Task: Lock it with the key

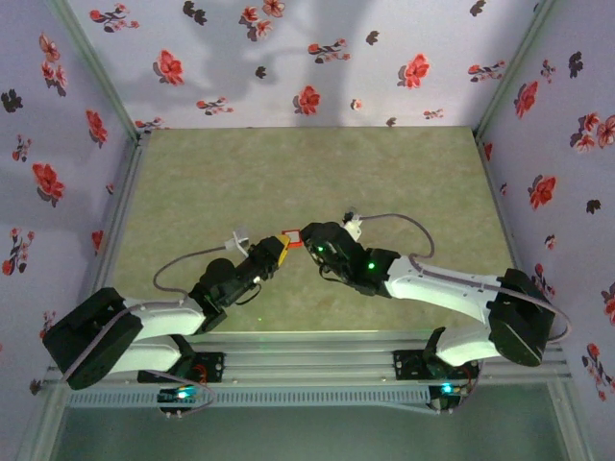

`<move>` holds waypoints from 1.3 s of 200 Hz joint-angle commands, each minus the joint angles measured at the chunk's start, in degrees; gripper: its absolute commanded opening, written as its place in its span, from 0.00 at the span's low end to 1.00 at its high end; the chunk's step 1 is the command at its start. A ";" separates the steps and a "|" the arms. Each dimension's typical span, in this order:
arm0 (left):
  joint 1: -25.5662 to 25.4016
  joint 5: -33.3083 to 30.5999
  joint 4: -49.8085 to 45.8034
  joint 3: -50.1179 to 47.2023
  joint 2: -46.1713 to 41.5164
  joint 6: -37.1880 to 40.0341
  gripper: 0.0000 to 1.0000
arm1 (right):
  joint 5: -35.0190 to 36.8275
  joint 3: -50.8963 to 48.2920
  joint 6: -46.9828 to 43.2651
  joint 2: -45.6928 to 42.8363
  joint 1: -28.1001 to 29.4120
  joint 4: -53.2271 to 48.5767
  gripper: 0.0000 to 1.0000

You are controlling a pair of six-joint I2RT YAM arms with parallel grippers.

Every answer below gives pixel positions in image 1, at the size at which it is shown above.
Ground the grey aluminium side rail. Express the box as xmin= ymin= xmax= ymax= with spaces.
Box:
xmin=473 ymin=128 xmax=548 ymax=343
xmin=71 ymin=132 xmax=153 ymax=350

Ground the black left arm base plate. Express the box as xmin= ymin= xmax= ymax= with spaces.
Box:
xmin=137 ymin=352 xmax=226 ymax=384

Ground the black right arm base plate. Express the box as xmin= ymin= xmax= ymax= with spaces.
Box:
xmin=392 ymin=349 xmax=481 ymax=383

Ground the aluminium mounting rail beam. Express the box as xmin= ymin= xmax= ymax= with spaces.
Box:
xmin=42 ymin=329 xmax=574 ymax=385

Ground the grey slotted cable duct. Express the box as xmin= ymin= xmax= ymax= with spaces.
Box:
xmin=64 ymin=387 xmax=431 ymax=409

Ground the grey aluminium frame leg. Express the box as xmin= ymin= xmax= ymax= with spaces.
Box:
xmin=547 ymin=378 xmax=597 ymax=461
xmin=13 ymin=383 xmax=68 ymax=461

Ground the grey aluminium frame post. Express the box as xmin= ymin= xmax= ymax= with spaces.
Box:
xmin=45 ymin=0 xmax=145 ymax=145
xmin=473 ymin=0 xmax=563 ymax=140

